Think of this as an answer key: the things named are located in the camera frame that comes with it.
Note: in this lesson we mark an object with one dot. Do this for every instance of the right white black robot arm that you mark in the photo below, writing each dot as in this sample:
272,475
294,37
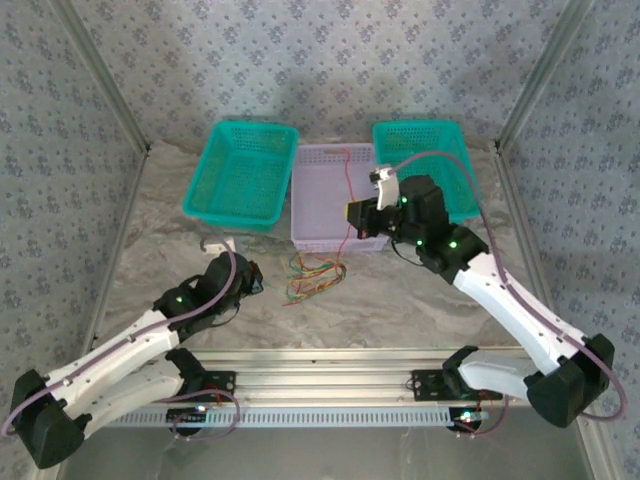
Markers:
510,310

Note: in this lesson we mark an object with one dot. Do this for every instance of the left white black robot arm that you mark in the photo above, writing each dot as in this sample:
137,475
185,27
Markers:
115,350

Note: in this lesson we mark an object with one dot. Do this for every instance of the lavender plastic basket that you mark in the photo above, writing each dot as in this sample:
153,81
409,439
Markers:
320,200

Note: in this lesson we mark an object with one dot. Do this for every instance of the teal plastic basket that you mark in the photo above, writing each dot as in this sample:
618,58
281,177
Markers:
425,145
240,175

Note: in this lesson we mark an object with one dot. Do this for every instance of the small black controller board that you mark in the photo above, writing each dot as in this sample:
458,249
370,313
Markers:
467,422
187,420

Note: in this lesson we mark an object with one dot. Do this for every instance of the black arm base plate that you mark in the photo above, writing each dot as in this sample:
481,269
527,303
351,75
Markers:
220,382
425,385

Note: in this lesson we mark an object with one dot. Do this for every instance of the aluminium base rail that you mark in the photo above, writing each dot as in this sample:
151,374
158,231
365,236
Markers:
320,380

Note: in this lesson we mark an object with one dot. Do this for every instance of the aluminium frame post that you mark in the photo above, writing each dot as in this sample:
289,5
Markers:
100,75
545,70

